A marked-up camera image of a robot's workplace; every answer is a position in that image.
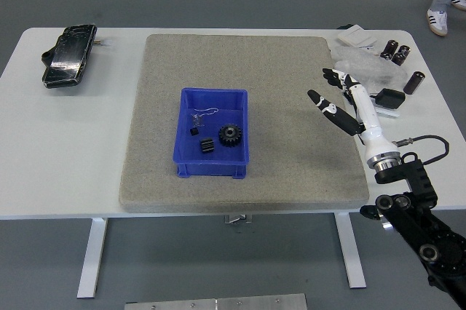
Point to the white table leg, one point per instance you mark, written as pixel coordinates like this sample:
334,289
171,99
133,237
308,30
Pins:
351,252
92,255

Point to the large dark cylindrical capacitor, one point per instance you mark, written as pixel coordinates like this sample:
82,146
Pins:
414,82

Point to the small black cube nut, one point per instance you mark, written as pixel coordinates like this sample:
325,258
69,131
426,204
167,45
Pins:
193,131

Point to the white flat box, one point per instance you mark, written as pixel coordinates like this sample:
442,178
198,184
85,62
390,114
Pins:
356,35

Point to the black power adapter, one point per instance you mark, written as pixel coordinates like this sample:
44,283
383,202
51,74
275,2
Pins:
390,98

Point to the large black gear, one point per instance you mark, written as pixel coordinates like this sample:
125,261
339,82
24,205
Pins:
230,134

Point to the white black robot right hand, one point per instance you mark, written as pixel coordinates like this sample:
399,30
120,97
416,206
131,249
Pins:
364,106

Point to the black wrapped device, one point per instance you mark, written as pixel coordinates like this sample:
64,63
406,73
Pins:
67,57

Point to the small black gear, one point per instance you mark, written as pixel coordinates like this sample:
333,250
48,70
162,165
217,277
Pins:
207,145

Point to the clear bubble wrap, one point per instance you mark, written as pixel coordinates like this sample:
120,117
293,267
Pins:
375,66

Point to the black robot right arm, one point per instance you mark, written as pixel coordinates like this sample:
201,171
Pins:
411,175

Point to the grey metal plate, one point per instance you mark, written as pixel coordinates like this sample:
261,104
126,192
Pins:
215,302

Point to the metal table bracket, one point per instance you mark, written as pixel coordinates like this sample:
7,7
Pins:
238,218

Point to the grey-brown mat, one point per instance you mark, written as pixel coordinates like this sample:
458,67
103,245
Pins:
255,70

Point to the small clear plastic bag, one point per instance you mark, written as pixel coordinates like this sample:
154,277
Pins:
197,120

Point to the blue plastic box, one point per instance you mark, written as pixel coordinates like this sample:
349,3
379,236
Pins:
218,106

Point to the white flat plate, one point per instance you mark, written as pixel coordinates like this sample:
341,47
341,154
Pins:
387,113

